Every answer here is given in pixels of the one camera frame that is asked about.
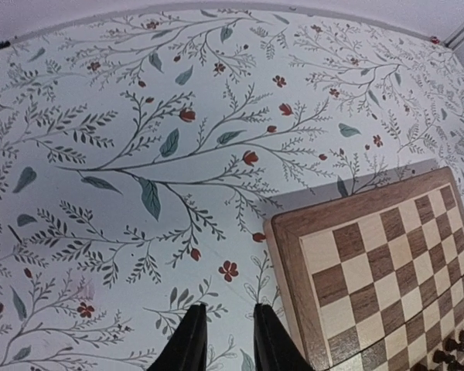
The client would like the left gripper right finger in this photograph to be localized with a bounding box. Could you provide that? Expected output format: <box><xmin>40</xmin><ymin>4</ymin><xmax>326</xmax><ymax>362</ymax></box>
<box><xmin>254</xmin><ymin>304</ymin><xmax>313</xmax><ymax>371</ymax></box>

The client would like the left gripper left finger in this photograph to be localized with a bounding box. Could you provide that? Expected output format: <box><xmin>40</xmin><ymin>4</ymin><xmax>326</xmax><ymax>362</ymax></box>
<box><xmin>147</xmin><ymin>304</ymin><xmax>207</xmax><ymax>371</ymax></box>

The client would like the wooden chess board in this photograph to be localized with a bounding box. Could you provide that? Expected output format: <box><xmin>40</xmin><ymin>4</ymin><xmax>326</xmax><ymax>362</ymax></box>
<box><xmin>264</xmin><ymin>168</ymin><xmax>464</xmax><ymax>370</ymax></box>

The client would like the brown chess piece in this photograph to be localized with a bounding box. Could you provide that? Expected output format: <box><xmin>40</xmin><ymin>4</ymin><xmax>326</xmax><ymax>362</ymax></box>
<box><xmin>447</xmin><ymin>360</ymin><xmax>464</xmax><ymax>371</ymax></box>

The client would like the floral patterned table mat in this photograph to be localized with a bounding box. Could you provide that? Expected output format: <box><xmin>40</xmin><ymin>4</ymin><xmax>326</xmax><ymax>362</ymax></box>
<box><xmin>0</xmin><ymin>9</ymin><xmax>464</xmax><ymax>370</ymax></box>

